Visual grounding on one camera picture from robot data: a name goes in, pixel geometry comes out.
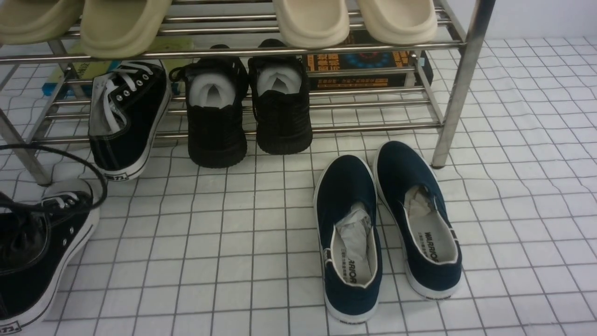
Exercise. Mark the navy slip-on shoe left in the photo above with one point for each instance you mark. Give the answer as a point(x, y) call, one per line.
point(345, 205)

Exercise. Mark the black knit sneaker right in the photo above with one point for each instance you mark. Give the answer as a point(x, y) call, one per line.
point(280, 103)

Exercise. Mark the black knit sneaker left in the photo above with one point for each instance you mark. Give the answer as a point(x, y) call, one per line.
point(215, 90)

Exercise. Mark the black canvas sneaker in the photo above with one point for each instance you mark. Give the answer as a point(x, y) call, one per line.
point(127, 105)
point(36, 248)

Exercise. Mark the olive foam slipper far left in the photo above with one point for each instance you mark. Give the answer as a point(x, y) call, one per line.
point(34, 21)

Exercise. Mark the black knit sneaker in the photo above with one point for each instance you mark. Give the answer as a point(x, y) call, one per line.
point(215, 90)
point(280, 103)

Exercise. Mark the cream foam slipper left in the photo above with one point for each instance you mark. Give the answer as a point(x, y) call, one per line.
point(312, 24)

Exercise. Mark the black orange box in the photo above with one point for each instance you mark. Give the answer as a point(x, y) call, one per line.
point(374, 70)

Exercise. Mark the navy slip-on shoe right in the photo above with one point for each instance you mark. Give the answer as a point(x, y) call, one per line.
point(408, 188)

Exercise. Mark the silver metal shoe rack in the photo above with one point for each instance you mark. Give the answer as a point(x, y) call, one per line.
point(71, 98)

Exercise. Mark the cream foam slipper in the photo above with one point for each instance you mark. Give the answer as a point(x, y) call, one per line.
point(399, 22)
point(312, 24)

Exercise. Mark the olive foam slipper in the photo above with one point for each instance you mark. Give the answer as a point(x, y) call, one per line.
point(117, 29)
point(34, 21)

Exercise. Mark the cream foam slipper right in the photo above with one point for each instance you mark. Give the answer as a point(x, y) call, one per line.
point(399, 22)

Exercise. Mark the navy slip-on shoe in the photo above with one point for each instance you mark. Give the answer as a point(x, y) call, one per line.
point(408, 188)
point(345, 205)

